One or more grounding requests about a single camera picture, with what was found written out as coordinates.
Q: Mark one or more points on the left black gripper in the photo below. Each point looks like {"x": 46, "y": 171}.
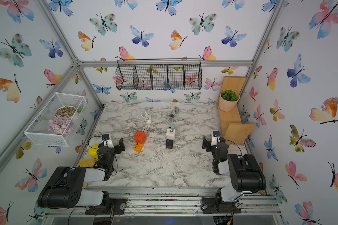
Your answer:
{"x": 118, "y": 150}

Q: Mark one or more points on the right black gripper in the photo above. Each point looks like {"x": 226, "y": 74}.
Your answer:
{"x": 208, "y": 144}

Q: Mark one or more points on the orange power strip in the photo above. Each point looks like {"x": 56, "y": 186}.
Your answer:
{"x": 138, "y": 147}

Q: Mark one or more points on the red cube socket adapter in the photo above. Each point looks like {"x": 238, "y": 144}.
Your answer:
{"x": 140, "y": 137}

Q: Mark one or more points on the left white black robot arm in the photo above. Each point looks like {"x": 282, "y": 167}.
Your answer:
{"x": 65, "y": 187}

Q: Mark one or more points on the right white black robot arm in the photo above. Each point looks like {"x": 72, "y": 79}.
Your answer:
{"x": 246, "y": 177}

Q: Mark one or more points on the white cube socket adapter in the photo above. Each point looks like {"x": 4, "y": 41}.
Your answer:
{"x": 170, "y": 134}

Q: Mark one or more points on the wooden corner shelf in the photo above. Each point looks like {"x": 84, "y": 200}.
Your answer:
{"x": 232, "y": 127}

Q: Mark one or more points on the black power strip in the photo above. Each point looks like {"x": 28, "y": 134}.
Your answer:
{"x": 169, "y": 143}

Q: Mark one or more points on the yellow rubber glove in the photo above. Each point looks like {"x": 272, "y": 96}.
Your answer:
{"x": 89, "y": 158}

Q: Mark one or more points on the pink pot green plant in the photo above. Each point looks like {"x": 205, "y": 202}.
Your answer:
{"x": 228, "y": 100}

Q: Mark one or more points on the pink flower pile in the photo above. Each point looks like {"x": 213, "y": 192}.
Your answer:
{"x": 62, "y": 126}

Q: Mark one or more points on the bowl of brown pebbles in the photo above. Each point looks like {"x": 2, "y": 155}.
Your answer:
{"x": 65, "y": 111}

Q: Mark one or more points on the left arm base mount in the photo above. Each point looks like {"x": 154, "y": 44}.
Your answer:
{"x": 111, "y": 206}

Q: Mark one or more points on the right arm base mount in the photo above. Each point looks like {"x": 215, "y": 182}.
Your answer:
{"x": 215, "y": 206}

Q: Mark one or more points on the white mesh wall basket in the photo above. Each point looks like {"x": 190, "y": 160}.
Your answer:
{"x": 37, "y": 131}

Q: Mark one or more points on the black wire wall basket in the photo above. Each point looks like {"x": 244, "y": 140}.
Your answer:
{"x": 158, "y": 75}

